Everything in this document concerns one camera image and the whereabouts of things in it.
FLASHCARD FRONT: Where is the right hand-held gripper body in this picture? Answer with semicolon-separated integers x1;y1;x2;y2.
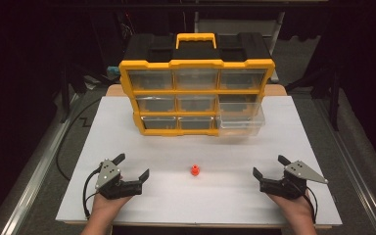
259;160;329;201

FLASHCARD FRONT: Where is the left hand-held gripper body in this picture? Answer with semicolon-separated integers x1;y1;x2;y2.
94;159;144;201

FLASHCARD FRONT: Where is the clear plastic drawer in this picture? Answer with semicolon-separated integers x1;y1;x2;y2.
215;103;266;137

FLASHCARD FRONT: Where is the yellow and black drawer organizer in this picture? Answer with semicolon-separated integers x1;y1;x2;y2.
118;32;276;137

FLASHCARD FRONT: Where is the person's left hand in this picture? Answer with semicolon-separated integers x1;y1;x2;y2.
90;192;133;219

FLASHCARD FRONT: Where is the person's right hand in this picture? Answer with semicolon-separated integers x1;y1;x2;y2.
266;192;315;223

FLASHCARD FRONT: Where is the white table board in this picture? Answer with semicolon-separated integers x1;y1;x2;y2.
55;95;343;227

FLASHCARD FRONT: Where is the group of clear closed drawers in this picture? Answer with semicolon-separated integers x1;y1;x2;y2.
127;69;268;130

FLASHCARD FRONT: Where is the black stand leg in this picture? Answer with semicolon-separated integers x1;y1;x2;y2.
286;63;342;132
59;60;91;124

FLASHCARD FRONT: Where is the small teal object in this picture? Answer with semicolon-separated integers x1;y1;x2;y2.
107;66;122;80

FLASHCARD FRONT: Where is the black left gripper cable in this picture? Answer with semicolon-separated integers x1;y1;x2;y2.
82;167;103;219

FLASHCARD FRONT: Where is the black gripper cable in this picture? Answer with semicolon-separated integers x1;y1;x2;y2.
303;185;318;225
82;167;103;219

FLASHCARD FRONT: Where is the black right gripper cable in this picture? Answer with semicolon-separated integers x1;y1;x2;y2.
303;185;318;225

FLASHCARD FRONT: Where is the black floor cable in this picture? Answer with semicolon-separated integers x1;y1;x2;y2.
55;97;103;182

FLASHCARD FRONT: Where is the metal floor rail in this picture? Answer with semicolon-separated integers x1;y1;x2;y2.
0;92;81;235
314;97;376;235

